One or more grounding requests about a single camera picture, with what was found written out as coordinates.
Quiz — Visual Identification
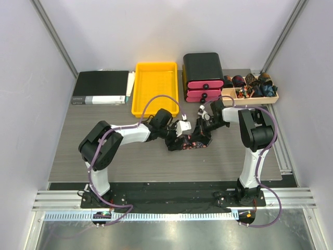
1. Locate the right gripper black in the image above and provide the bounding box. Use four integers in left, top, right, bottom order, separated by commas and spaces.
189, 117, 228, 143

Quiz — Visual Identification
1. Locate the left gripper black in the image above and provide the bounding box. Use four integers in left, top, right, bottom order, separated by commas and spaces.
159, 120, 185, 151

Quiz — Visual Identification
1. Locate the dark patterned necktie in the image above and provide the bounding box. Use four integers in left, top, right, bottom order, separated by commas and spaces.
181, 135, 209, 150

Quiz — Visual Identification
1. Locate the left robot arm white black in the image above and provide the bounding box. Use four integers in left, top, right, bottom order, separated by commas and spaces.
78, 108, 191, 208

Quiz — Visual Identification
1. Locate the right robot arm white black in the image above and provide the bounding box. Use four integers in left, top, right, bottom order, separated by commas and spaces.
189, 99, 277, 206

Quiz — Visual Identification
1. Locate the wooden compartment box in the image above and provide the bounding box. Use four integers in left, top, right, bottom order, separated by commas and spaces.
222, 73, 279, 105

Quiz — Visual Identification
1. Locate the black pink drawer unit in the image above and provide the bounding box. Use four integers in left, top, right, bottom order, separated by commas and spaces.
182, 52, 224, 104

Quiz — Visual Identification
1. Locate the rolled floral tie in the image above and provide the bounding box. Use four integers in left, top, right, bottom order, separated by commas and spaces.
236, 86, 251, 98

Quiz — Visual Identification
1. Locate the yellow plastic tray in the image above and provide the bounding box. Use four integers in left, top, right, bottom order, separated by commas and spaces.
131, 62, 180, 118

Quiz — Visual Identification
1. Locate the rolled red patterned tie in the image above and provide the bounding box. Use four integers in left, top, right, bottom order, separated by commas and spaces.
232, 75, 247, 88

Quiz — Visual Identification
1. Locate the rolled brown patterned tie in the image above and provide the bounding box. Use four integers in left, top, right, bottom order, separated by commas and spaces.
245, 73, 260, 86

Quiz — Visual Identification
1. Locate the rolled navy tie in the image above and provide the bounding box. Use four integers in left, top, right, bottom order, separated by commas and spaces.
250, 83, 263, 98

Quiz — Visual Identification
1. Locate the rolled blue tie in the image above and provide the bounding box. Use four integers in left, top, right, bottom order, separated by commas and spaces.
260, 84, 278, 97

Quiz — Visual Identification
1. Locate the white teal pen box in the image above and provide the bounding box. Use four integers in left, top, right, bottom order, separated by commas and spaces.
125, 71, 135, 103

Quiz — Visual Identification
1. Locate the rolled orange dark tie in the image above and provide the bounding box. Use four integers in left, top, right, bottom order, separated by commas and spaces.
258, 72, 273, 85

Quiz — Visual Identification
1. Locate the black binder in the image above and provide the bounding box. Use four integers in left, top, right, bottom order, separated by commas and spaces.
71, 70, 130, 105

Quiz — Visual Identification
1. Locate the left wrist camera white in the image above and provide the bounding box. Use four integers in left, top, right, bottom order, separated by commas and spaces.
175, 114, 191, 137

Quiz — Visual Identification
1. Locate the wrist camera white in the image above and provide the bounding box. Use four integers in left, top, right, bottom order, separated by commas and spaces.
198, 105, 211, 121
175, 114, 191, 137

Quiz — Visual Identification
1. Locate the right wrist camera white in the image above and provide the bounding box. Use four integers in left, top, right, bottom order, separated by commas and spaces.
198, 105, 211, 121

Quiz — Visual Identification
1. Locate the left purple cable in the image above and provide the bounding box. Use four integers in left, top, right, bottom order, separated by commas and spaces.
87, 94, 187, 226

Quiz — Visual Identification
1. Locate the purple cable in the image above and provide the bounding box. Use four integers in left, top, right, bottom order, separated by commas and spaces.
87, 94, 187, 226
202, 95, 283, 229

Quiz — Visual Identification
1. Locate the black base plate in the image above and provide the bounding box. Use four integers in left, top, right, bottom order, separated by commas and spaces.
77, 181, 266, 214

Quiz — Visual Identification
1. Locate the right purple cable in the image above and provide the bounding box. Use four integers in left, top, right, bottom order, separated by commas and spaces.
202, 95, 283, 229

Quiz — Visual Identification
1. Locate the white slotted cable duct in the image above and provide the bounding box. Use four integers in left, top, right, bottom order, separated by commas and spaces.
44, 210, 239, 222

